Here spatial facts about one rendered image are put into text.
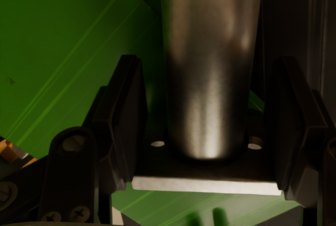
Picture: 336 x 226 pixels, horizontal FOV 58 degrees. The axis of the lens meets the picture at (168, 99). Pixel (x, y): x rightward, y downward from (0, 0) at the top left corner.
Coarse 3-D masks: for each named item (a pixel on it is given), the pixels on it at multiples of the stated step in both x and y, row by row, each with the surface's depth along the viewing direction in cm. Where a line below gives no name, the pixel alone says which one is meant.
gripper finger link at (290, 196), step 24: (288, 72) 10; (288, 96) 9; (312, 96) 9; (264, 120) 12; (288, 120) 9; (312, 120) 8; (288, 144) 9; (312, 144) 8; (288, 168) 9; (312, 168) 8; (288, 192) 10; (312, 192) 8
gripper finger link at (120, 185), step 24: (120, 72) 10; (96, 96) 11; (120, 96) 10; (144, 96) 12; (96, 120) 8; (120, 120) 9; (144, 120) 13; (120, 144) 9; (24, 168) 8; (120, 168) 10; (0, 192) 8; (24, 192) 8; (0, 216) 7
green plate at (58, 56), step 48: (0, 0) 12; (48, 0) 12; (96, 0) 12; (144, 0) 12; (0, 48) 14; (48, 48) 13; (96, 48) 13; (144, 48) 13; (0, 96) 15; (48, 96) 15; (48, 144) 17; (144, 192) 18; (192, 192) 17
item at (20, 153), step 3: (6, 141) 36; (6, 144) 36; (9, 144) 36; (12, 144) 36; (12, 147) 36; (15, 147) 35; (12, 150) 36; (15, 150) 36; (18, 150) 35; (21, 150) 35; (15, 153) 36; (18, 153) 36; (21, 153) 35; (24, 153) 35; (27, 153) 35; (18, 156) 36; (21, 156) 36; (24, 156) 36
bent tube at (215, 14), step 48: (192, 0) 8; (240, 0) 8; (192, 48) 9; (240, 48) 9; (192, 96) 10; (240, 96) 10; (144, 144) 12; (192, 144) 11; (240, 144) 11; (240, 192) 11
